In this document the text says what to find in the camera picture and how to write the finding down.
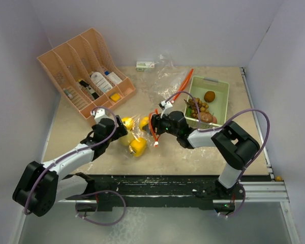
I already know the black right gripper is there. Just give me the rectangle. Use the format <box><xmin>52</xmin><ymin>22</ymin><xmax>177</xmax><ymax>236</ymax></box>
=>
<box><xmin>143</xmin><ymin>110</ymin><xmax>179</xmax><ymax>137</ymax></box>

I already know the yellow fake pear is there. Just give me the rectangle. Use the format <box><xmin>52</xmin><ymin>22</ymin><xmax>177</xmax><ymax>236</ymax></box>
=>
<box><xmin>139</xmin><ymin>117</ymin><xmax>150</xmax><ymax>133</ymax></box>

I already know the clear zip bag brown food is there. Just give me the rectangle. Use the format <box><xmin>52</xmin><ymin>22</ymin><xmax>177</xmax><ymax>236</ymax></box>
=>
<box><xmin>142</xmin><ymin>53</ymin><xmax>191</xmax><ymax>105</ymax></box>

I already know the fake brown grape bunch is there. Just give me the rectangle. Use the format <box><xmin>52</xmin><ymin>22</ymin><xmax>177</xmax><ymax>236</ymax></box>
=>
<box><xmin>185</xmin><ymin>98</ymin><xmax>209</xmax><ymax>118</ymax></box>

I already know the red fake apple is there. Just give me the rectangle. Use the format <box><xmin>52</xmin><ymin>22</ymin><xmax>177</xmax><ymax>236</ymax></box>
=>
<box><xmin>212</xmin><ymin>116</ymin><xmax>217</xmax><ymax>124</ymax></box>

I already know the brown fake kiwi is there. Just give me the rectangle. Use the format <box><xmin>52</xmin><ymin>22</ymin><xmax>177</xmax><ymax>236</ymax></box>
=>
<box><xmin>204</xmin><ymin>90</ymin><xmax>216</xmax><ymax>103</ymax></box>

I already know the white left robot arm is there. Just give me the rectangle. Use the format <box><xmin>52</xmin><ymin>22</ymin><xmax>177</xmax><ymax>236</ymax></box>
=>
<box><xmin>12</xmin><ymin>115</ymin><xmax>128</xmax><ymax>217</ymax></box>

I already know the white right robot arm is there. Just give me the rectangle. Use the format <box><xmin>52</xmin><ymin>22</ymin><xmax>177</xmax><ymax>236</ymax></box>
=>
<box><xmin>148</xmin><ymin>111</ymin><xmax>260</xmax><ymax>199</ymax></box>

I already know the beige fake potato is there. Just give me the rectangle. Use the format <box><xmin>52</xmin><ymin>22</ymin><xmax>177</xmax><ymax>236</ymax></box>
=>
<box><xmin>118</xmin><ymin>132</ymin><xmax>135</xmax><ymax>146</ymax></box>

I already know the yellow fake lemon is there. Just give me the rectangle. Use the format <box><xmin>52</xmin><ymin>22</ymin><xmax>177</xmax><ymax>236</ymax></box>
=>
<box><xmin>121</xmin><ymin>117</ymin><xmax>135</xmax><ymax>131</ymax></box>

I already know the yellow fake pepper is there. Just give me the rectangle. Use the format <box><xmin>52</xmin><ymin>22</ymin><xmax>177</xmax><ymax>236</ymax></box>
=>
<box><xmin>129</xmin><ymin>137</ymin><xmax>147</xmax><ymax>157</ymax></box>

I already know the beige fake mushroom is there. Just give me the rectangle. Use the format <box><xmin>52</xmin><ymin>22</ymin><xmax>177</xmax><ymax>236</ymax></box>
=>
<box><xmin>198</xmin><ymin>112</ymin><xmax>214</xmax><ymax>123</ymax></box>

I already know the yellow item in organizer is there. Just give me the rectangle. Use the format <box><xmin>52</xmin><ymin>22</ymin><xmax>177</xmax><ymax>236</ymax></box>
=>
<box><xmin>110</xmin><ymin>93</ymin><xmax>121</xmax><ymax>103</ymax></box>

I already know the white lotion bottle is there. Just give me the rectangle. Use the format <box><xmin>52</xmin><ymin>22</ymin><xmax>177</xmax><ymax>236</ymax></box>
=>
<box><xmin>90</xmin><ymin>72</ymin><xmax>113</xmax><ymax>93</ymax></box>

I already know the white blue cap tube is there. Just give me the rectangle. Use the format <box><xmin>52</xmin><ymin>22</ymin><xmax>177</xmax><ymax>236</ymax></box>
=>
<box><xmin>104</xmin><ymin>71</ymin><xmax>123</xmax><ymax>85</ymax></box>

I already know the black yellow tool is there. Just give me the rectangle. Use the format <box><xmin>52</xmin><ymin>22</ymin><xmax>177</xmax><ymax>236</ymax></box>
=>
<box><xmin>78</xmin><ymin>79</ymin><xmax>100</xmax><ymax>101</ymax></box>

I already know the green perforated plastic basket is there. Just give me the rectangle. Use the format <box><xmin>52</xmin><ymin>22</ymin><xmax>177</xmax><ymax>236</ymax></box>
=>
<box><xmin>184</xmin><ymin>75</ymin><xmax>229</xmax><ymax>129</ymax></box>

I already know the small green white box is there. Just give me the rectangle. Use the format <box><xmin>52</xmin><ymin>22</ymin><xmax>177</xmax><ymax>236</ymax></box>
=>
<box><xmin>136</xmin><ymin>61</ymin><xmax>155</xmax><ymax>72</ymax></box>

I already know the pink plastic file organizer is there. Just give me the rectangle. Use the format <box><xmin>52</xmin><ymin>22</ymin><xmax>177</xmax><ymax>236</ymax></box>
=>
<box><xmin>38</xmin><ymin>28</ymin><xmax>136</xmax><ymax>125</ymax></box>

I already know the small clear vial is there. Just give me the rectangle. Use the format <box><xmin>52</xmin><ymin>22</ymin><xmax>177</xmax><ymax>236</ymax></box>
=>
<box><xmin>63</xmin><ymin>88</ymin><xmax>73</xmax><ymax>99</ymax></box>

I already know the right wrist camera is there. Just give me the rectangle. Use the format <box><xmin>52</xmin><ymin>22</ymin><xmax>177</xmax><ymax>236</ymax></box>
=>
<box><xmin>159</xmin><ymin>100</ymin><xmax>173</xmax><ymax>118</ymax></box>

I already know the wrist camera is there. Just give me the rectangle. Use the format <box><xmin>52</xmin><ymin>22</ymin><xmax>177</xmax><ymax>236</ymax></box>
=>
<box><xmin>159</xmin><ymin>100</ymin><xmax>173</xmax><ymax>118</ymax></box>
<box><xmin>90</xmin><ymin>108</ymin><xmax>109</xmax><ymax>124</ymax></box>

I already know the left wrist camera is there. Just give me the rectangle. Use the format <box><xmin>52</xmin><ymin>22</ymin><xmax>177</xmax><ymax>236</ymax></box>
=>
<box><xmin>90</xmin><ymin>108</ymin><xmax>109</xmax><ymax>124</ymax></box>

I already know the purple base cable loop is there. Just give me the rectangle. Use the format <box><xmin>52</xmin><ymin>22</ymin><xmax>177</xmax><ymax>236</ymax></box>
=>
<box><xmin>75</xmin><ymin>189</ymin><xmax>127</xmax><ymax>226</ymax></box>

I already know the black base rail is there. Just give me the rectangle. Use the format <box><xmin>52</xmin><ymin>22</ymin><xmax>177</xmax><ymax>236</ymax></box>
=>
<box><xmin>67</xmin><ymin>175</ymin><xmax>245</xmax><ymax>212</ymax></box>

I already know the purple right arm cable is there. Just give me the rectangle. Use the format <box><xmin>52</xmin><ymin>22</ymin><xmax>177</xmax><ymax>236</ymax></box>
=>
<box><xmin>165</xmin><ymin>91</ymin><xmax>270</xmax><ymax>218</ymax></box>

